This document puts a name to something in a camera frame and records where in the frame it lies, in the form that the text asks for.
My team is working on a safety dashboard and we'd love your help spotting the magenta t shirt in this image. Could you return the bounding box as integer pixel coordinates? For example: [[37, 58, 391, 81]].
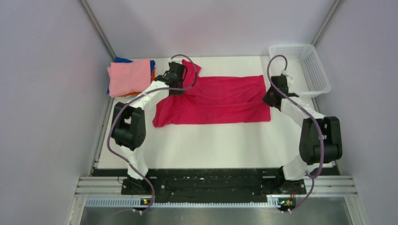
[[152, 75, 271, 128]]

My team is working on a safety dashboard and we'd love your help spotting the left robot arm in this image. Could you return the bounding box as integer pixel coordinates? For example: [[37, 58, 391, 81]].
[[109, 61, 188, 195]]

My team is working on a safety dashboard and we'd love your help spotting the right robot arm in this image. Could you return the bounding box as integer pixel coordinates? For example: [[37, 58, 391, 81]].
[[263, 75, 343, 193]]

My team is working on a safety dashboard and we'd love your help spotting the white plastic basket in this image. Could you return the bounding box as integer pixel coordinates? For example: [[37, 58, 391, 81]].
[[268, 44, 332, 98]]

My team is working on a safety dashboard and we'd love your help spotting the pink folded t shirt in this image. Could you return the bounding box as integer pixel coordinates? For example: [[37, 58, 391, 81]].
[[107, 59, 152, 98]]

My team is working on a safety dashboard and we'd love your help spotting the blue folded t shirt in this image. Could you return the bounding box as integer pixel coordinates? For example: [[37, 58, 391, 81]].
[[107, 57, 156, 95]]

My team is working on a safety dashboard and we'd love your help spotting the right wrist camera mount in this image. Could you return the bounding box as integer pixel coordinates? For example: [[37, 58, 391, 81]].
[[281, 70, 294, 85]]

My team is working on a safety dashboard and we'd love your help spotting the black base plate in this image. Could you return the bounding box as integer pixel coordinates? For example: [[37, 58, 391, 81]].
[[121, 168, 306, 203]]

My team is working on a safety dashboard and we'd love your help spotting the aluminium rail frame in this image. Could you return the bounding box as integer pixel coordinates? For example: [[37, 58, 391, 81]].
[[75, 176, 357, 208]]

